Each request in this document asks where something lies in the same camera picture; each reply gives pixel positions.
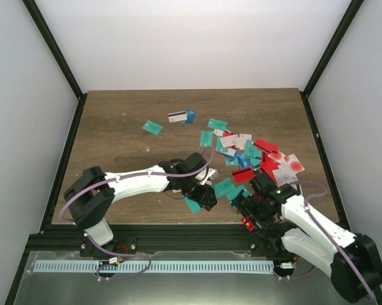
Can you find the teal card far left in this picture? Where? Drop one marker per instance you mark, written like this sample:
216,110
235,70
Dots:
152,127

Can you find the white red patterned card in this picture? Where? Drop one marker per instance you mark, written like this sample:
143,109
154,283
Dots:
288,166

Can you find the teal VIP card centre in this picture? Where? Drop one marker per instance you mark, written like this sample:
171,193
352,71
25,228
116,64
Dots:
223,187

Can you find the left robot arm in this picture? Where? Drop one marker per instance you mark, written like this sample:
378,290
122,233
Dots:
89,198

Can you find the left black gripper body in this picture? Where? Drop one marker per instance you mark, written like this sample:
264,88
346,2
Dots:
194,194

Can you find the teal VIP card top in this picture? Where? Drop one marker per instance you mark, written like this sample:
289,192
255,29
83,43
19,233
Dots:
217,124

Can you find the teal card upright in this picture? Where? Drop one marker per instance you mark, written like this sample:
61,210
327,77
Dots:
206,138

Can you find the blue card top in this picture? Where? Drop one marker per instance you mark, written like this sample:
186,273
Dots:
190,116

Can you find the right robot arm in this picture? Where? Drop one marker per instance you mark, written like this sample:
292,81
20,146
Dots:
284,218

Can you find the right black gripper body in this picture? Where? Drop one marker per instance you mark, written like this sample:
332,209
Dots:
260,213

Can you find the red card magnetic stripe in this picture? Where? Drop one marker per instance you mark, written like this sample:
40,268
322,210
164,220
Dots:
243,174

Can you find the white card magnetic stripe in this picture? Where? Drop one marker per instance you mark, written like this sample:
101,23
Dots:
177,117

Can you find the light blue slotted strip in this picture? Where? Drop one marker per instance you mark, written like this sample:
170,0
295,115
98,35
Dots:
181,267

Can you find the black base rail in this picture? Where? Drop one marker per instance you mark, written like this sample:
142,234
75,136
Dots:
153,238

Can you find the teal vip card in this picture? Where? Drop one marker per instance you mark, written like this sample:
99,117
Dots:
217,124
223,187

